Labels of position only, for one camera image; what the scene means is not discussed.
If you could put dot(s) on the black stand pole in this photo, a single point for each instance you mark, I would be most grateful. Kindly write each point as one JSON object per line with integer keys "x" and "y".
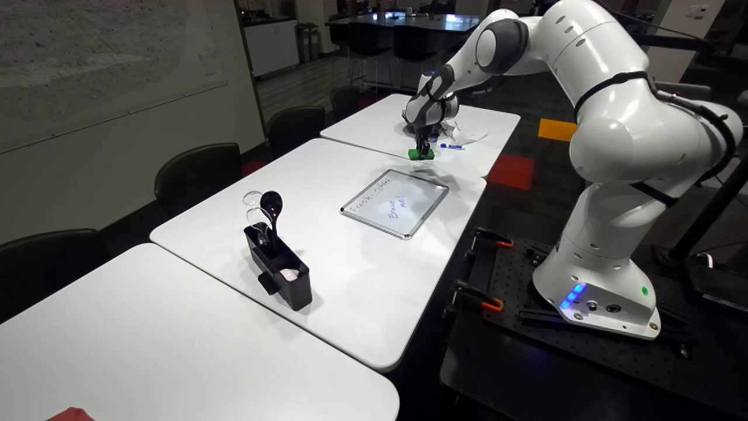
{"x": 713, "y": 213}

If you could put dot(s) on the small metal-framed whiteboard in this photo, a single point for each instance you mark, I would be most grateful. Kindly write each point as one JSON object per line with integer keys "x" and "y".
{"x": 395, "y": 202}

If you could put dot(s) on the black rectangular holder box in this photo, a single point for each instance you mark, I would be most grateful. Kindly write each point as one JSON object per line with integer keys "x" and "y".
{"x": 283, "y": 269}

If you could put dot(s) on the red object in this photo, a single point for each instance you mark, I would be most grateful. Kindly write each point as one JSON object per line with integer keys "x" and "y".
{"x": 70, "y": 414}

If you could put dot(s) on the white cabinet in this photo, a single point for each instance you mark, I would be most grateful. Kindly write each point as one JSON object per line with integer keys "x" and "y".
{"x": 271, "y": 46}

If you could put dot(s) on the clear glass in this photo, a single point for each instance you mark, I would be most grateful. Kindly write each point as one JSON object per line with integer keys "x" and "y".
{"x": 251, "y": 204}

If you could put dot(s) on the blue whiteboard marker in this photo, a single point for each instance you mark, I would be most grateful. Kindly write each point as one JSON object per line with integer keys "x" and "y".
{"x": 451, "y": 145}

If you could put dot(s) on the black office chair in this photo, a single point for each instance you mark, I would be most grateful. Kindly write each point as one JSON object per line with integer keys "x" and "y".
{"x": 48, "y": 260}
{"x": 199, "y": 170}
{"x": 295, "y": 130}

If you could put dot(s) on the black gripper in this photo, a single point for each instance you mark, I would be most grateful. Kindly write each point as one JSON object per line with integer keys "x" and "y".
{"x": 428, "y": 130}

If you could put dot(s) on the black ladle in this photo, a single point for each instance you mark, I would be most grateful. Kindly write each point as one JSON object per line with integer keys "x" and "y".
{"x": 271, "y": 204}

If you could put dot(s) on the large wall whiteboard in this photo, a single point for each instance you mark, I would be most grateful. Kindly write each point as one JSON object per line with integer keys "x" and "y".
{"x": 102, "y": 62}

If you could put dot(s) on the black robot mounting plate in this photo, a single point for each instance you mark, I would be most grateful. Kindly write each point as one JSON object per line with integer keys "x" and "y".
{"x": 561, "y": 366}

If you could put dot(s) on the orange black clamp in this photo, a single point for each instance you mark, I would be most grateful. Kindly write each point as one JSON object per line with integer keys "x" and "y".
{"x": 480, "y": 299}
{"x": 491, "y": 243}

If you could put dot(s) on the small white round object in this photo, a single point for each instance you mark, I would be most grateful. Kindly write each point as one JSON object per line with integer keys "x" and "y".
{"x": 290, "y": 275}

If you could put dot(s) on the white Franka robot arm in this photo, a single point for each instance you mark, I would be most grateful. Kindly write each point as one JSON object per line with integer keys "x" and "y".
{"x": 622, "y": 131}

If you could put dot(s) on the green eraser block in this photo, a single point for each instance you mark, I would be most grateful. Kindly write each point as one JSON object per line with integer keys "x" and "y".
{"x": 422, "y": 154}

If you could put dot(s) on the dark glossy background table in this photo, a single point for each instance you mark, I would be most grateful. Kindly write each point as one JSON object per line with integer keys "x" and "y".
{"x": 404, "y": 21}

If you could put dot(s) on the grey trash bin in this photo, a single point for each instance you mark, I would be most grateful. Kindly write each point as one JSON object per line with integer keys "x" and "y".
{"x": 310, "y": 41}

